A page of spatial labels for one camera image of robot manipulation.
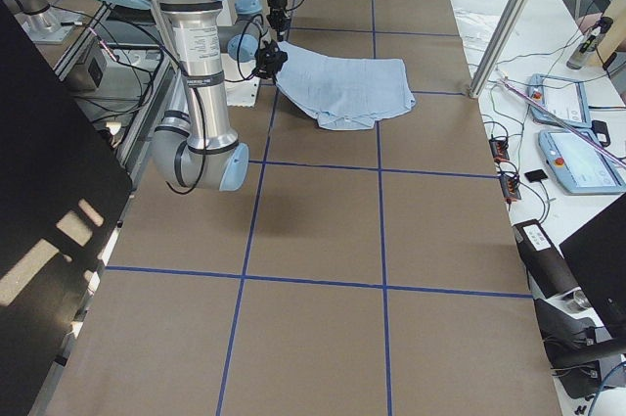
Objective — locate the blue teach pendant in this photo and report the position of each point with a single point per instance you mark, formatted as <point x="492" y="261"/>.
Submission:
<point x="563" y="97"/>
<point x="577" y="167"/>

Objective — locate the far blue teach pendant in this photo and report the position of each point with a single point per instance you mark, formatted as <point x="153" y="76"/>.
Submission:
<point x="563" y="97"/>

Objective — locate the white reacher grabber stick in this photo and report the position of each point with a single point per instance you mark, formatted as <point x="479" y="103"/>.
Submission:
<point x="562" y="123"/>

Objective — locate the near blue teach pendant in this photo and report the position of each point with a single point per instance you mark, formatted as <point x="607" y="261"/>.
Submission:
<point x="577" y="167"/>

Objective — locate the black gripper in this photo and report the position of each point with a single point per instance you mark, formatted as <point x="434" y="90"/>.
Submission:
<point x="277" y="2"/>
<point x="269" y="60"/>

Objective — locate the black monitor screen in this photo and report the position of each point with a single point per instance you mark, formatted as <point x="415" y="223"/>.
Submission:
<point x="595" y="255"/>

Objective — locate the light blue button-up shirt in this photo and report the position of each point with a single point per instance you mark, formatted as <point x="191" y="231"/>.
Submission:
<point x="344" y="94"/>

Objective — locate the aluminium frame post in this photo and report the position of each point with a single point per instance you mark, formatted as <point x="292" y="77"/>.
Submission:
<point x="496" y="46"/>

